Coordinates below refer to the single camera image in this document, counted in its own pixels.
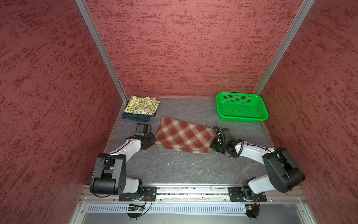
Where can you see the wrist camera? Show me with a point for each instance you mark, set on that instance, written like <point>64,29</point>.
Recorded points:
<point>225,135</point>
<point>142,129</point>

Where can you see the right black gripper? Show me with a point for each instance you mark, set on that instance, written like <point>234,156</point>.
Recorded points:
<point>213,145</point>

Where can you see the base connector board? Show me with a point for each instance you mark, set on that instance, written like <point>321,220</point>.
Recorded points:
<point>252,211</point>
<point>136,208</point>

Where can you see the aluminium front rail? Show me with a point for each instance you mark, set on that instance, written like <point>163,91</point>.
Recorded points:
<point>197,193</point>

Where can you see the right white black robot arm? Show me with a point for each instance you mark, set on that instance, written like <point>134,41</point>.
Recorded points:
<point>283,172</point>

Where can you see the yellow floral skirt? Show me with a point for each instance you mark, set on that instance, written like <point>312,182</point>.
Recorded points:
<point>142,106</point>

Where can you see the right base connector board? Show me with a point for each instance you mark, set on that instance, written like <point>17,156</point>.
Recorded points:
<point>252,211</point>

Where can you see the reddish brown skirt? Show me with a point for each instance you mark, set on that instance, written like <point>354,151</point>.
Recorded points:
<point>179,135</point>

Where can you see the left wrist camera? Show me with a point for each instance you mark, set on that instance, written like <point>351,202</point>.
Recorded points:
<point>142,129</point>

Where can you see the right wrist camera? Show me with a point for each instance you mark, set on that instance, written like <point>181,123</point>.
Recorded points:
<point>225,135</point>

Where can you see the left base connector board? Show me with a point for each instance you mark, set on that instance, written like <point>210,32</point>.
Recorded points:
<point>136,208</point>

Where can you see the right aluminium corner post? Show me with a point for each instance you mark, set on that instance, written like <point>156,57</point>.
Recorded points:
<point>290,34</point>

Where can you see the left aluminium corner post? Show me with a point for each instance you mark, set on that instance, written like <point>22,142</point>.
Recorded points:
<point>83,8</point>

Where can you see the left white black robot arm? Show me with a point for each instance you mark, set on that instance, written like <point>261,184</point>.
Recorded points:
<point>110,173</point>

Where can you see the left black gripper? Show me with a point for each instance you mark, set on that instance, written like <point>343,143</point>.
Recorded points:
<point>153,140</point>

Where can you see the aluminium corner post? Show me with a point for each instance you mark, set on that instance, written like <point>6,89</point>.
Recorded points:
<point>290,34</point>
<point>83,8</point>

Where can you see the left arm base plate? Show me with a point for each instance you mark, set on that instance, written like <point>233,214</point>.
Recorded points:
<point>146,194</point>

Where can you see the slotted cable duct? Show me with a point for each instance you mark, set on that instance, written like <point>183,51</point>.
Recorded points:
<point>156,208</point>

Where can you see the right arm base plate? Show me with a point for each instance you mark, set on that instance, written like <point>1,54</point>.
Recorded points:
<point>237,194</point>

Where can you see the green plastic basket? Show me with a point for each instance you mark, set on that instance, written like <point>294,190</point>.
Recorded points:
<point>241,107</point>

